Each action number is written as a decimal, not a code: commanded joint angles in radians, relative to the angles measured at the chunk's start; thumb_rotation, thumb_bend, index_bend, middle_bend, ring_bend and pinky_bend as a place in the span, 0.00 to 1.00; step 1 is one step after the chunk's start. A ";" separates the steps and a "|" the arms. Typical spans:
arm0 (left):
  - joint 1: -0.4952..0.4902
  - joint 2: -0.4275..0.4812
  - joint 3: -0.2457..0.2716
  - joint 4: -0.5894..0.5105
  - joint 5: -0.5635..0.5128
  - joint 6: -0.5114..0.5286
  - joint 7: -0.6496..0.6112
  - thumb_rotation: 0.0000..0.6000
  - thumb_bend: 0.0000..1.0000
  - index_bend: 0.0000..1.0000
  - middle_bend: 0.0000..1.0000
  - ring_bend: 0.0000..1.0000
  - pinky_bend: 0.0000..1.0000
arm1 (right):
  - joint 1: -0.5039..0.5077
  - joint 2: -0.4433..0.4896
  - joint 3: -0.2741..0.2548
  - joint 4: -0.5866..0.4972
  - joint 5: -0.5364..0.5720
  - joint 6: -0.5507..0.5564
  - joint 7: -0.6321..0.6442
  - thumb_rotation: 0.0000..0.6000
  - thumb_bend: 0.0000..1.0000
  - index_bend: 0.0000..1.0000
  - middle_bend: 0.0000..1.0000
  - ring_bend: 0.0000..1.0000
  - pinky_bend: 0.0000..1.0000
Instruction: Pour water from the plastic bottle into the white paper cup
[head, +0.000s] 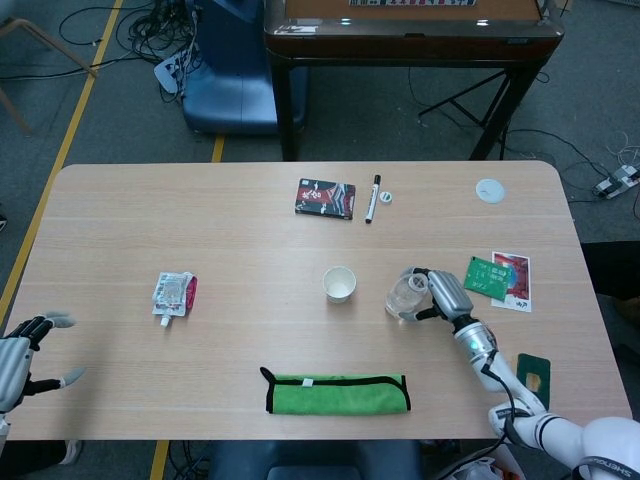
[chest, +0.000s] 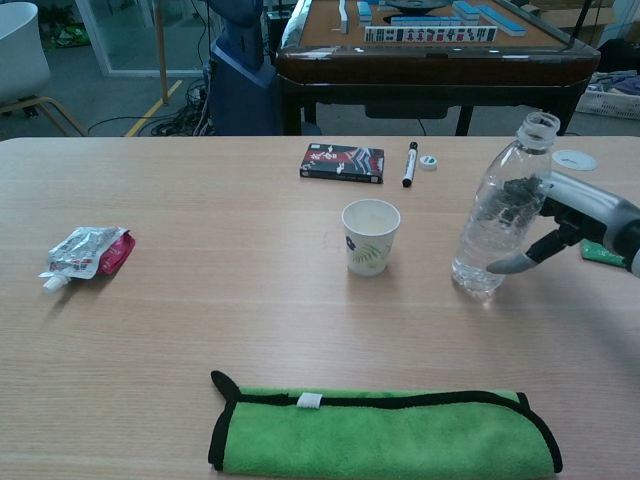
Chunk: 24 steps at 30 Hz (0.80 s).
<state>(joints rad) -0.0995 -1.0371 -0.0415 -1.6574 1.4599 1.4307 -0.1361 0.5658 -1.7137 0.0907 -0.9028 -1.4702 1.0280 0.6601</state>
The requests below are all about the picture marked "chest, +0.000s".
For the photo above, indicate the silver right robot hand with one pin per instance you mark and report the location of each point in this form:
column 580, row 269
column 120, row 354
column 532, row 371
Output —
column 585, row 200

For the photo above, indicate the transparent plastic water bottle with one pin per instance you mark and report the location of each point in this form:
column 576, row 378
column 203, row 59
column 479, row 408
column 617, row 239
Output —
column 480, row 250

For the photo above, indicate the blue robot base column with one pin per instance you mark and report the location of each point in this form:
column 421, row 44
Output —
column 242, row 85

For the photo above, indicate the white green bottle cap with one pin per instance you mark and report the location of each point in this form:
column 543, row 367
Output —
column 428, row 163

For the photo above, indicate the paper cup with leaf print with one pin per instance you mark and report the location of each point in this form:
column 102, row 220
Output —
column 370, row 250

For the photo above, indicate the green foil packet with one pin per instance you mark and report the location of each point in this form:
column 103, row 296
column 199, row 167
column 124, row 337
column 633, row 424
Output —
column 600, row 255

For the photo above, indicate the white plastic basket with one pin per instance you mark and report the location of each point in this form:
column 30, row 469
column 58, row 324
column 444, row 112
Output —
column 610, row 105

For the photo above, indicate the black and white marker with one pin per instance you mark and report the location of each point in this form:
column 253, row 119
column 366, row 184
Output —
column 409, row 167

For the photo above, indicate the long blue mahjong tile row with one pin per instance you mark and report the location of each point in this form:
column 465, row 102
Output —
column 502, row 20

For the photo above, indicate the dark wooden mahjong table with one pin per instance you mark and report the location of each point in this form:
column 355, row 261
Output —
column 430, row 70

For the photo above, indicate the row of face-up mahjong tiles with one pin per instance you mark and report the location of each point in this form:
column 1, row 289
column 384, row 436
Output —
column 430, row 34

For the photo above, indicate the short blue mahjong tile row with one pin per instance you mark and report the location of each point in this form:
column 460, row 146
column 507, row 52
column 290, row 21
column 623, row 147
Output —
column 425, row 21

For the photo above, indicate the black playing card box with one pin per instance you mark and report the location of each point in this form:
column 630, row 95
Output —
column 342, row 162

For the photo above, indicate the green microfiber cloth black trim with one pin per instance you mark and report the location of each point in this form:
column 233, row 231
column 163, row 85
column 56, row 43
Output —
column 380, row 440

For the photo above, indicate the wooden pole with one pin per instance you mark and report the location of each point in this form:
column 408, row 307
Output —
column 161, row 55

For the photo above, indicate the red snack packet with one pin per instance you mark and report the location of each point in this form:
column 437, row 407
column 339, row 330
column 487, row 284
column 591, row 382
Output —
column 118, row 252

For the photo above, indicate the silver spout pouch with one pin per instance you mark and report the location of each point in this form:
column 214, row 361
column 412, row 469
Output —
column 75, row 250

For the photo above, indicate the white chair with wooden legs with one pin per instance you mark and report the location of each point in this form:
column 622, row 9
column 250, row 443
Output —
column 20, row 55

